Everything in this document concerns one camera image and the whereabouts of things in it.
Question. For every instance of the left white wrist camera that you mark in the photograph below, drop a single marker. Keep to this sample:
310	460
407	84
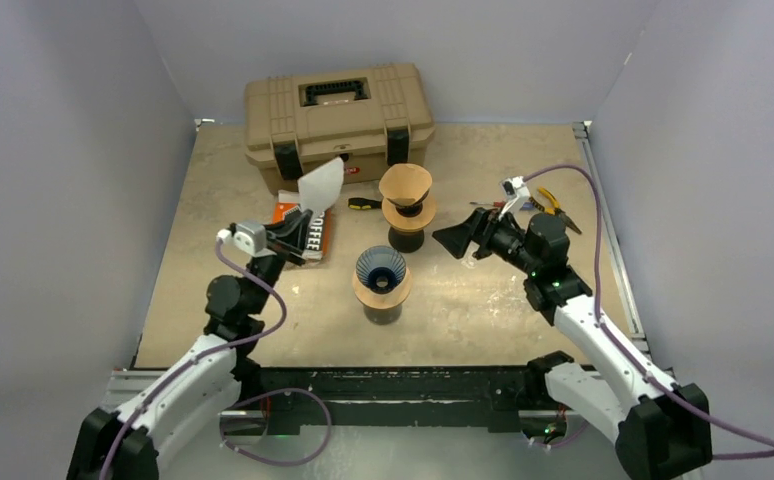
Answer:
249	237

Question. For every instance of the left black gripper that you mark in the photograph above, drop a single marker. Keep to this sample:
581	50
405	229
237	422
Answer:
297	235

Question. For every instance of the blue red screwdriver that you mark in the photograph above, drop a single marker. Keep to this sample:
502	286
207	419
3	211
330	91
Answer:
489	205

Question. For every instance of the yellow black pliers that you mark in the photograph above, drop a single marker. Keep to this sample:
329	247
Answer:
553	208

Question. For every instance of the aluminium frame rail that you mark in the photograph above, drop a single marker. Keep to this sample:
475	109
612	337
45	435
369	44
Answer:
638	335

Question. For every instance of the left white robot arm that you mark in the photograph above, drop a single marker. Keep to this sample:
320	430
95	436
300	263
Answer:
141	437

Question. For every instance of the tan plastic toolbox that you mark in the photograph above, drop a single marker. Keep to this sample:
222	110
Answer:
372	118

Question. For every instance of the white paper coffee filter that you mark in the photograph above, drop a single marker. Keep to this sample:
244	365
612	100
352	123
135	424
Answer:
320	188

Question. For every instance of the black yellow screwdriver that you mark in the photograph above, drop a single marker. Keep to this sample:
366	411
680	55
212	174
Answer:
360	203

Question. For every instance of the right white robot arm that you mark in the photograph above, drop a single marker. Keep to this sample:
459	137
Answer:
638	407

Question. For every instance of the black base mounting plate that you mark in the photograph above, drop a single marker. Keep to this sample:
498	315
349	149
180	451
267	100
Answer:
497	398

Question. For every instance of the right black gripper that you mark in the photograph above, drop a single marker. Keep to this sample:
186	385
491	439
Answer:
481	229

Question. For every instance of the brown paper coffee filter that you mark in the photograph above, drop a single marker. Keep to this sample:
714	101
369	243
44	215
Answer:
405	184

